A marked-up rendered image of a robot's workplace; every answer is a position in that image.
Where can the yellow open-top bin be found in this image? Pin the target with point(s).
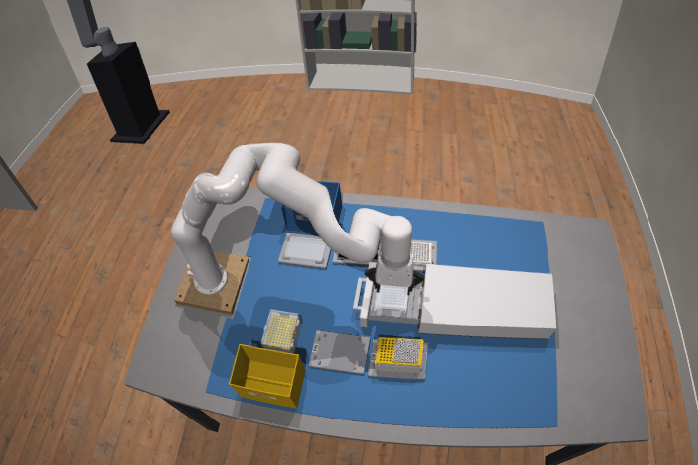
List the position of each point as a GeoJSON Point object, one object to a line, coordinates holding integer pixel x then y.
{"type": "Point", "coordinates": [258, 371]}

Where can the blue bench mat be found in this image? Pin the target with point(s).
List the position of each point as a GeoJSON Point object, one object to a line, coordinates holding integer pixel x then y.
{"type": "Point", "coordinates": [470, 382]}

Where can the dark blue open-top bin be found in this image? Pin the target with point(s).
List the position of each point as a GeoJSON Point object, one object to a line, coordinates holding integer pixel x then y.
{"type": "Point", "coordinates": [297, 222]}

